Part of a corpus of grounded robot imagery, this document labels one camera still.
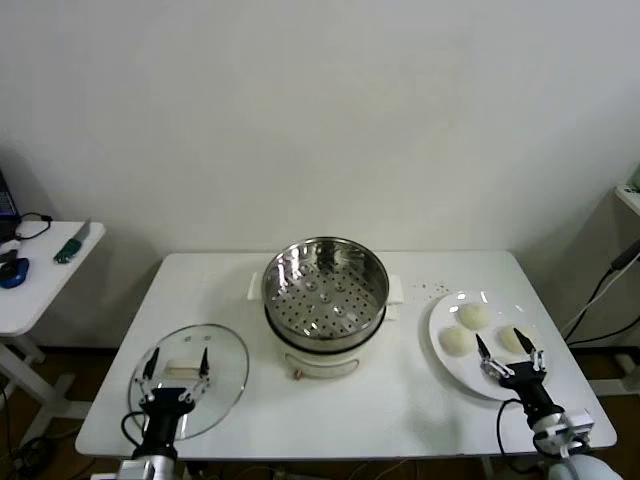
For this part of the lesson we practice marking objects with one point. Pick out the perforated steel steamer basket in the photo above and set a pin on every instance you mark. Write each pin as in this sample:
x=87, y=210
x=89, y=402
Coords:
x=325, y=300

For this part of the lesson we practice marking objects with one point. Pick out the laptop screen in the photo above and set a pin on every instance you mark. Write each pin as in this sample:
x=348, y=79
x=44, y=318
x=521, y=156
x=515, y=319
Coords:
x=7, y=200

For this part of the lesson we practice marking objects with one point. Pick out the white electric cooking pot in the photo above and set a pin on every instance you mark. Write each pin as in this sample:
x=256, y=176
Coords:
x=320, y=362

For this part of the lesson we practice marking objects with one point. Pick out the blue computer mouse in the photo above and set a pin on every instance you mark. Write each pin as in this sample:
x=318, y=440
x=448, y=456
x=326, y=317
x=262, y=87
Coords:
x=12, y=272

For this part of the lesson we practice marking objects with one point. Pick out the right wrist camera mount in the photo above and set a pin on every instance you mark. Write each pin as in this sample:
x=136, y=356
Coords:
x=575, y=427

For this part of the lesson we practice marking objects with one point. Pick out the white steamed baozi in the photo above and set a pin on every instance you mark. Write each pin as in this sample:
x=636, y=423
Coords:
x=475, y=316
x=455, y=341
x=509, y=339

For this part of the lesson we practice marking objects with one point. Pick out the white stand foot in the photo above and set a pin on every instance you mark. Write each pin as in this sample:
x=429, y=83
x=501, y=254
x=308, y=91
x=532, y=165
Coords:
x=627, y=365

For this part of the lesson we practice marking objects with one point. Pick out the glass pot lid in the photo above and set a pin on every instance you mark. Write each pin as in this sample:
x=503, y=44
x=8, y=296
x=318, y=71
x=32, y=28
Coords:
x=220, y=350

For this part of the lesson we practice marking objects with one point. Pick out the white round plate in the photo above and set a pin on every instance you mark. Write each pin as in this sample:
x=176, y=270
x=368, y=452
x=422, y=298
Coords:
x=450, y=310

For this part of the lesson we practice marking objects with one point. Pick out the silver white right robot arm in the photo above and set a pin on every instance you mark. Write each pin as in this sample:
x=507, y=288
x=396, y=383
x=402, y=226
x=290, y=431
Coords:
x=585, y=467

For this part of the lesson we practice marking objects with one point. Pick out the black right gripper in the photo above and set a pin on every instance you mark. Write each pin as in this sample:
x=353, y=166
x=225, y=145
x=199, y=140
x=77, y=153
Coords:
x=525, y=385

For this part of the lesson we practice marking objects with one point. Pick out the white side table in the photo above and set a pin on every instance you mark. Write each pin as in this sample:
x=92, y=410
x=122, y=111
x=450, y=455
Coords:
x=50, y=280

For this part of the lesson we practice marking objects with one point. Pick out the white shelf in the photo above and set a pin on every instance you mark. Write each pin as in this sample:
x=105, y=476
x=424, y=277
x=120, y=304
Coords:
x=629, y=197

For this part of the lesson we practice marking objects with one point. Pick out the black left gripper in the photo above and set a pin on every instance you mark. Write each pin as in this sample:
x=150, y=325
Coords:
x=167, y=402

